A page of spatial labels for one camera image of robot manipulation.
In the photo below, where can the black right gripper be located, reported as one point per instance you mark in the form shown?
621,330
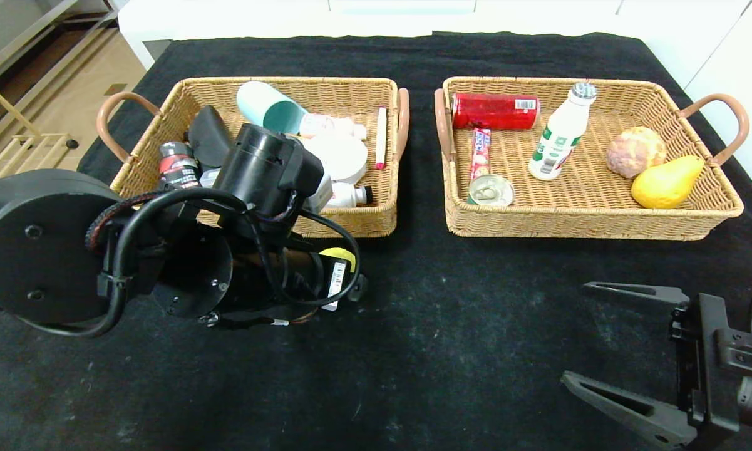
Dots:
694,363

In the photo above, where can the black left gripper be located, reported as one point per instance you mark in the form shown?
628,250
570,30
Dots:
336,283

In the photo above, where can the yellow lemon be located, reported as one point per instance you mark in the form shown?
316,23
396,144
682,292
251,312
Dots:
338,255

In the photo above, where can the white electric brush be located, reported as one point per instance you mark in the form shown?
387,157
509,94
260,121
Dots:
347,195

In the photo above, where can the white pink marker pen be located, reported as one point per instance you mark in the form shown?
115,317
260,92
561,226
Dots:
381,138

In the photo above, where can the tin can with pull tab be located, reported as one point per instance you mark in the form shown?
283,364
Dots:
491,190

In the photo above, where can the clear compass case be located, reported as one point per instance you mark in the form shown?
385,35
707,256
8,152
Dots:
208,178

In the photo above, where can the white milk drink bottle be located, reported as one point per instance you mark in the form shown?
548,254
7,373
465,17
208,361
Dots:
560,138

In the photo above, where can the wicker basket holding toiletries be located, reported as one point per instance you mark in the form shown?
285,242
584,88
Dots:
363,222

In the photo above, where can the wicker basket holding food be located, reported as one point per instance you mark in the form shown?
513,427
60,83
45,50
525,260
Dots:
601,200

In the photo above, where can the black table cloth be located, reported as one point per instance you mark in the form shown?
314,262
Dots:
444,376

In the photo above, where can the white round container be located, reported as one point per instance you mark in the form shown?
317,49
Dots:
344,156

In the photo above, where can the pink lotion bottle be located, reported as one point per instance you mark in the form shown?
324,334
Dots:
332,126

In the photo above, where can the yellow pear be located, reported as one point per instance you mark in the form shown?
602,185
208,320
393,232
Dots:
664,184

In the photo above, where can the red chewy candy stick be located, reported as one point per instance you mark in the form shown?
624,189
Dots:
481,150

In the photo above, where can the brown bread roll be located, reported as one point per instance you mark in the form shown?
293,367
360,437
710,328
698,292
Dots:
632,152

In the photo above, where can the teal plastic cup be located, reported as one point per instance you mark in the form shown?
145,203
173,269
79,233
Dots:
269,106

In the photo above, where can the black glasses case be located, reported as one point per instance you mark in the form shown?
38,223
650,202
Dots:
210,134

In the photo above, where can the black facial cleanser tube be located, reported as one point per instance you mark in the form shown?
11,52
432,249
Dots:
178,166

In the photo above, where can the red soda can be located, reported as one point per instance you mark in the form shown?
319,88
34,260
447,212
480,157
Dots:
491,111

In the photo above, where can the white cabinet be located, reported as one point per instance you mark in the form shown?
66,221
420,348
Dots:
726,62

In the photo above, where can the white low table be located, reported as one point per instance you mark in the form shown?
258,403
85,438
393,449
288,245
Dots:
163,19

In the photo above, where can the wooden wheeled rack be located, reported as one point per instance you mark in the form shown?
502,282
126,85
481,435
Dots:
12,150

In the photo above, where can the grey metal shelf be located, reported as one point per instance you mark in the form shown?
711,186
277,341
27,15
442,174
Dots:
12,37

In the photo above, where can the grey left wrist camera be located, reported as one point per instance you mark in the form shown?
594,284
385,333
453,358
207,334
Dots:
320,194

